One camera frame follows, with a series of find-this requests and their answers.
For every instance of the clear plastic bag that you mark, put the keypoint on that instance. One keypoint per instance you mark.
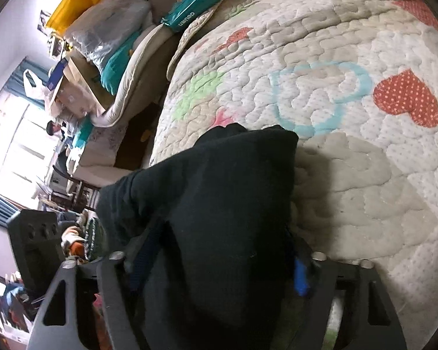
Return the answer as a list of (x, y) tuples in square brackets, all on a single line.
[(106, 25)]

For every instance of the yellow plastic bag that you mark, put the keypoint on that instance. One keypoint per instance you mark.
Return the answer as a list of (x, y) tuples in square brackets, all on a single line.
[(73, 3)]

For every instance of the teal wipes package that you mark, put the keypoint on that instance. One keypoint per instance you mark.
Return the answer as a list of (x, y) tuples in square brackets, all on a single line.
[(197, 7)]

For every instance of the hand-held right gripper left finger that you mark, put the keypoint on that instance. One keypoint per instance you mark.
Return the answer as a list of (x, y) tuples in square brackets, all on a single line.
[(144, 262)]

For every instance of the floral fabric bench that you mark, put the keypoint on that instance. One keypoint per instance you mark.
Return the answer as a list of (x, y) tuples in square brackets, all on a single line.
[(98, 153)]

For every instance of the beige padded cushion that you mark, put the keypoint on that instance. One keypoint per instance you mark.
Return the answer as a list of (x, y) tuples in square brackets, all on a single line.
[(138, 69)]

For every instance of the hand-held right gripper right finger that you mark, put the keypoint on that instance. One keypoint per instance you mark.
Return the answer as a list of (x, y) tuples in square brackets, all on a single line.
[(301, 277)]

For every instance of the teal pillow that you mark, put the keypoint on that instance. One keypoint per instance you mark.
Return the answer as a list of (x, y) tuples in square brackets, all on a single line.
[(113, 69)]

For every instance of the brown cardboard box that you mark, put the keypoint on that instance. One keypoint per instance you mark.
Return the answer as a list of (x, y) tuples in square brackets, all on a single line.
[(76, 87)]

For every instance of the quilted heart print blanket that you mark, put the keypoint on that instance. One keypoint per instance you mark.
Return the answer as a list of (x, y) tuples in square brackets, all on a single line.
[(350, 116)]

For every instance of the blue curtain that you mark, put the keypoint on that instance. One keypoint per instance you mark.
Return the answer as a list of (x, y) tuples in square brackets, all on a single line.
[(0, 207)]

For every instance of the dark wooden chair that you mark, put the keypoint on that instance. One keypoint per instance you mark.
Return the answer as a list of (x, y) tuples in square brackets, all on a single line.
[(73, 189)]

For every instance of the black pants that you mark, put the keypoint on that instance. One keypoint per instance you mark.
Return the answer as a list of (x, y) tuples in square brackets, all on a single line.
[(222, 207)]

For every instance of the green mesh bag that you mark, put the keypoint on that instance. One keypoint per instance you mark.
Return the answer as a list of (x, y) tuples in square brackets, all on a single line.
[(93, 237)]

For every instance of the wall photo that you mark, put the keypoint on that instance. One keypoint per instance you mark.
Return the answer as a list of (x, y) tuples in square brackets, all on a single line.
[(43, 20)]

